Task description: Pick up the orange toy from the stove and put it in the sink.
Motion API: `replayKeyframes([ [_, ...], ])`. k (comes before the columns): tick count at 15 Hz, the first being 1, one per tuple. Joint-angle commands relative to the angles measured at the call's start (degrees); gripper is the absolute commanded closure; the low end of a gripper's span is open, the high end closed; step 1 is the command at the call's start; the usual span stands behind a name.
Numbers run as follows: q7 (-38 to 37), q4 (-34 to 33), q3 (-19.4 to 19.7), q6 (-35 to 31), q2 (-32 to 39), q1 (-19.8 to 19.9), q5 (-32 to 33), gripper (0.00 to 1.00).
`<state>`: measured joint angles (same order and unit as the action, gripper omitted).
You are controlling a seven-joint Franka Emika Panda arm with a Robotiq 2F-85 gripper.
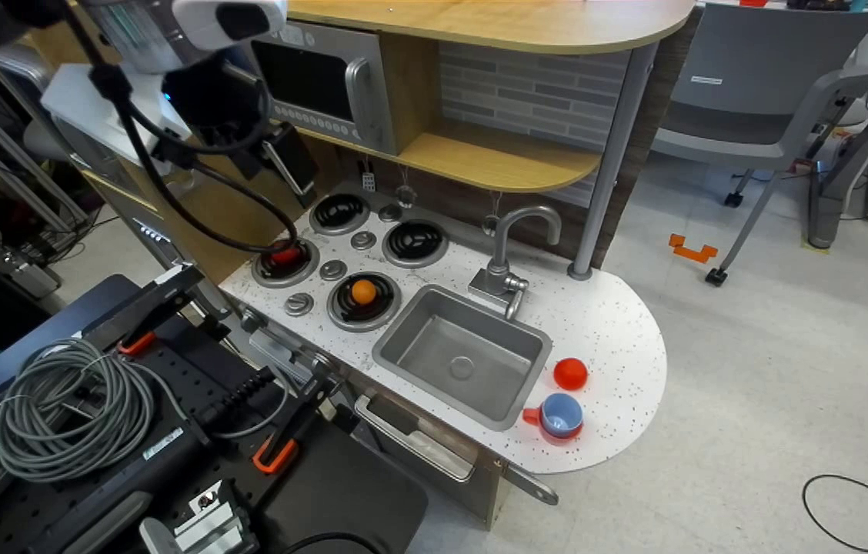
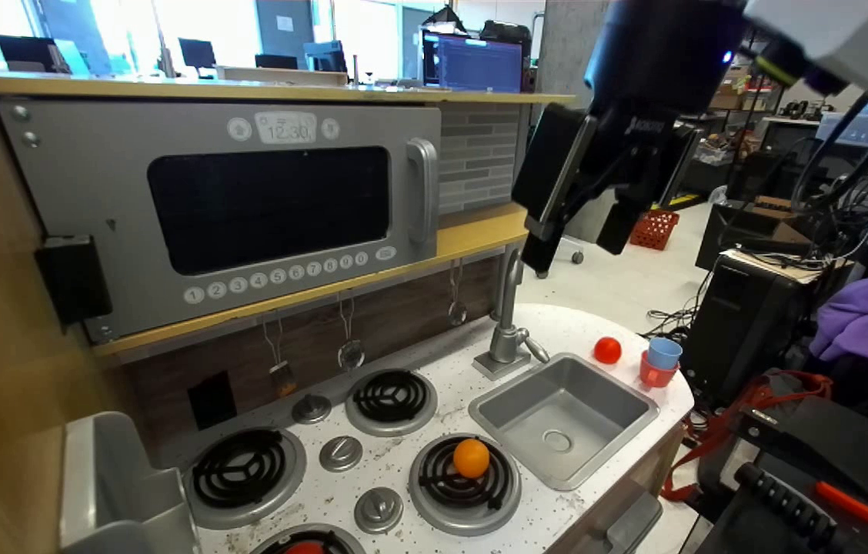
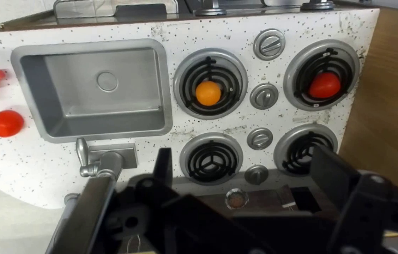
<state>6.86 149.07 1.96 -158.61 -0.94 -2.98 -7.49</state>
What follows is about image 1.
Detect gray oven door handle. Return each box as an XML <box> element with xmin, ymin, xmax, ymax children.
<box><xmin>352</xmin><ymin>393</ymin><xmax>479</xmax><ymax>485</ymax></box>

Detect gray toy microwave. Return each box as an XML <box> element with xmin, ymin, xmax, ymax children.
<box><xmin>247</xmin><ymin>22</ymin><xmax>401</xmax><ymax>156</ymax></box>

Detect red toy bowl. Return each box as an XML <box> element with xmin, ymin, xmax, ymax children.
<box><xmin>551</xmin><ymin>353</ymin><xmax>592</xmax><ymax>393</ymax></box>

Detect aluminium frame rails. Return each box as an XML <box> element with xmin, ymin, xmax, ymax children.
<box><xmin>0</xmin><ymin>49</ymin><xmax>100</xmax><ymax>270</ymax></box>

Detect gray coiled cable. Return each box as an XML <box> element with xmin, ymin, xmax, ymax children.
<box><xmin>0</xmin><ymin>336</ymin><xmax>160</xmax><ymax>485</ymax></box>

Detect black clamp orange handle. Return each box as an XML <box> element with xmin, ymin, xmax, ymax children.
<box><xmin>83</xmin><ymin>259</ymin><xmax>207</xmax><ymax>362</ymax></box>
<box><xmin>247</xmin><ymin>371</ymin><xmax>344</xmax><ymax>480</ymax></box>

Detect silver metal bracket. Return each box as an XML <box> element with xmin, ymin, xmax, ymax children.
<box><xmin>134</xmin><ymin>478</ymin><xmax>266</xmax><ymax>554</ymax></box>

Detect blue toy cup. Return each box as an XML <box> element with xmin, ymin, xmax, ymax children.
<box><xmin>540</xmin><ymin>392</ymin><xmax>588</xmax><ymax>439</ymax></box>

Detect light gray office chair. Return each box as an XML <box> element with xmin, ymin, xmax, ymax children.
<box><xmin>651</xmin><ymin>0</ymin><xmax>868</xmax><ymax>289</ymax></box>

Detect red toy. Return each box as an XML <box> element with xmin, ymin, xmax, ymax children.
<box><xmin>266</xmin><ymin>240</ymin><xmax>304</xmax><ymax>270</ymax></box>

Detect black coil stove burner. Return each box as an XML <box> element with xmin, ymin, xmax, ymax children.
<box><xmin>324</xmin><ymin>270</ymin><xmax>402</xmax><ymax>333</ymax></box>
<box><xmin>308</xmin><ymin>190</ymin><xmax>375</xmax><ymax>240</ymax></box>
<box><xmin>381</xmin><ymin>215</ymin><xmax>451</xmax><ymax>270</ymax></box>
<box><xmin>248</xmin><ymin>237</ymin><xmax>324</xmax><ymax>289</ymax></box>

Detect black robot wrist cable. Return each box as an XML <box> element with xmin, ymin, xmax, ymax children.
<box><xmin>61</xmin><ymin>0</ymin><xmax>304</xmax><ymax>259</ymax></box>

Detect gray cabinet door handle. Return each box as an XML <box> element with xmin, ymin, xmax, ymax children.
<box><xmin>499</xmin><ymin>459</ymin><xmax>562</xmax><ymax>508</ymax></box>

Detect gray toy faucet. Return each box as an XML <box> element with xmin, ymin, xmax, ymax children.
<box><xmin>469</xmin><ymin>204</ymin><xmax>566</xmax><ymax>319</ymax></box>

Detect orange toy ball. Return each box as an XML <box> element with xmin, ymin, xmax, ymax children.
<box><xmin>347</xmin><ymin>276</ymin><xmax>381</xmax><ymax>309</ymax></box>

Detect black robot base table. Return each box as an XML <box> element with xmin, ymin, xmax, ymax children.
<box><xmin>0</xmin><ymin>270</ymin><xmax>430</xmax><ymax>554</ymax></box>

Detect black floor cable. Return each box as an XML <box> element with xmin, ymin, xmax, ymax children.
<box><xmin>797</xmin><ymin>471</ymin><xmax>868</xmax><ymax>554</ymax></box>

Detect red toy cup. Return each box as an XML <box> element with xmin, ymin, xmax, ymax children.
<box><xmin>519</xmin><ymin>402</ymin><xmax>582</xmax><ymax>446</ymax></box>

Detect gray kitchen support post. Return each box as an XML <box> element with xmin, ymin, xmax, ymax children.
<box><xmin>566</xmin><ymin>42</ymin><xmax>660</xmax><ymax>284</ymax></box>

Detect gray toy sink basin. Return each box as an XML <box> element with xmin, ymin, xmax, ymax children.
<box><xmin>369</xmin><ymin>284</ymin><xmax>555</xmax><ymax>431</ymax></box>

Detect orange floor bracket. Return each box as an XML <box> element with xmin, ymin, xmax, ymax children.
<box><xmin>665</xmin><ymin>230</ymin><xmax>720</xmax><ymax>267</ymax></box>

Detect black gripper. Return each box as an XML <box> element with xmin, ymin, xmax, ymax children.
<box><xmin>156</xmin><ymin>52</ymin><xmax>319</xmax><ymax>200</ymax></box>

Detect wooden toy kitchen playset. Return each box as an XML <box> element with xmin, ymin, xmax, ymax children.
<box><xmin>28</xmin><ymin>0</ymin><xmax>699</xmax><ymax>532</ymax></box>

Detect gray microwave door handle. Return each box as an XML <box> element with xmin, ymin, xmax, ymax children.
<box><xmin>341</xmin><ymin>55</ymin><xmax>388</xmax><ymax>147</ymax></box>

